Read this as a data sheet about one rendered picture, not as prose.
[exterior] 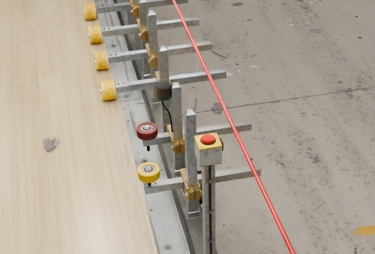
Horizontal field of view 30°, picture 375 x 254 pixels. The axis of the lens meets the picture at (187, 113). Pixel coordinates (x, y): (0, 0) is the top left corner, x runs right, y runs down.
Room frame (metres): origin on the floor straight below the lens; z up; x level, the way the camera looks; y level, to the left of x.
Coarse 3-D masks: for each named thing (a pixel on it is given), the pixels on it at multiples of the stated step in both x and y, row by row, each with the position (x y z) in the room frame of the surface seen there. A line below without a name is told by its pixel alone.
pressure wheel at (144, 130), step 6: (138, 126) 2.20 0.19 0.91; (144, 126) 2.20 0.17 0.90; (150, 126) 2.20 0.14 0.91; (156, 126) 2.20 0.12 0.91; (138, 132) 2.17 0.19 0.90; (144, 132) 2.16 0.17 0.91; (150, 132) 2.16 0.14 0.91; (156, 132) 2.18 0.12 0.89; (144, 138) 2.15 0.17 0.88; (150, 138) 2.15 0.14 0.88
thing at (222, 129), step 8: (248, 120) 2.29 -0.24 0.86; (200, 128) 2.24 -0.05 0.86; (208, 128) 2.24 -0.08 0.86; (216, 128) 2.24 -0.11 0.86; (224, 128) 2.24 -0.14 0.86; (240, 128) 2.25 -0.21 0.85; (248, 128) 2.26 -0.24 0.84; (160, 136) 2.19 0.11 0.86; (168, 136) 2.19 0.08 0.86; (184, 136) 2.21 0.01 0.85; (144, 144) 2.17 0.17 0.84; (152, 144) 2.18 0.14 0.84
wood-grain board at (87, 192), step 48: (0, 0) 3.40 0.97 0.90; (48, 0) 3.38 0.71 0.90; (0, 48) 2.87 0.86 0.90; (48, 48) 2.86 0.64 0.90; (96, 48) 2.85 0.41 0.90; (0, 96) 2.46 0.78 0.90; (48, 96) 2.45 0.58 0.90; (96, 96) 2.44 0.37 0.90; (0, 144) 2.12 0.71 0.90; (96, 144) 2.10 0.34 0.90; (0, 192) 1.84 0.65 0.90; (48, 192) 1.84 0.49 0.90; (96, 192) 1.83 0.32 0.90; (0, 240) 1.61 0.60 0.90; (48, 240) 1.60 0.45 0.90; (96, 240) 1.60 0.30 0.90; (144, 240) 1.59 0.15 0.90
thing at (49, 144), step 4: (44, 140) 2.12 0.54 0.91; (48, 140) 2.13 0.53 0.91; (52, 140) 2.12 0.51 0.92; (56, 140) 2.12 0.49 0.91; (60, 140) 2.13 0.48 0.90; (44, 144) 2.11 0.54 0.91; (48, 144) 2.09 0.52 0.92; (52, 144) 2.11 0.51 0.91; (56, 144) 2.11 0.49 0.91; (44, 148) 2.08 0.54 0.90; (48, 148) 2.07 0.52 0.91; (52, 148) 2.08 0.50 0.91
